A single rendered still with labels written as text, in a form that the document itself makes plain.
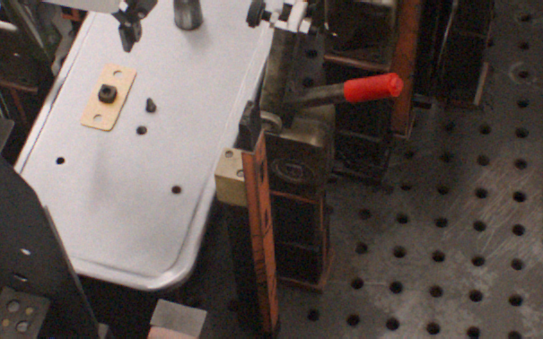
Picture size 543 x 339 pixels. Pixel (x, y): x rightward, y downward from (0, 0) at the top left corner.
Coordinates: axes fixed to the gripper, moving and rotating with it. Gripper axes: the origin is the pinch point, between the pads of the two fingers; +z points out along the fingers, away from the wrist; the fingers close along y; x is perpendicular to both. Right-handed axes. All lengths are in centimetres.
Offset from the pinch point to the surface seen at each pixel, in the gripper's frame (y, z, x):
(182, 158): -10.4, 12.5, 5.2
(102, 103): 0.2, 12.2, 1.1
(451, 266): -40, 43, -5
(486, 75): -38, 42, -35
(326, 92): -24.6, 1.8, 0.3
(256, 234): -20.5, 12.7, 11.6
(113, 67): 0.8, 12.2, -3.7
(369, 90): -29.0, -1.1, 0.8
